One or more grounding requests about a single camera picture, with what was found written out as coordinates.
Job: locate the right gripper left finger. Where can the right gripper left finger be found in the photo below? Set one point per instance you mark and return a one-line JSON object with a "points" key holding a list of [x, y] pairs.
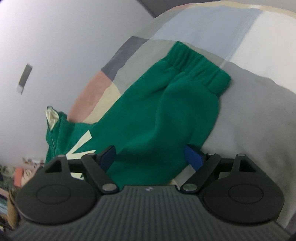
{"points": [[84, 175]]}

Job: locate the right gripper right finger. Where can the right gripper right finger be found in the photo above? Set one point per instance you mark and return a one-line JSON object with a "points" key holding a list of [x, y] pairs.
{"points": [[209, 167]]}

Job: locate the green sweatshirt with white letters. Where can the green sweatshirt with white letters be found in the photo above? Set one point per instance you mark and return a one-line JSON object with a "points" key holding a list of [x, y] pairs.
{"points": [[173, 104]]}

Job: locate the patchwork bed cover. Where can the patchwork bed cover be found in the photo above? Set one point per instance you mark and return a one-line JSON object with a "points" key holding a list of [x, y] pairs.
{"points": [[255, 45]]}

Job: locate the grey wall switch panel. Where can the grey wall switch panel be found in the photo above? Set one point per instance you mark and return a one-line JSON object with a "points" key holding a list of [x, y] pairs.
{"points": [[23, 79]]}

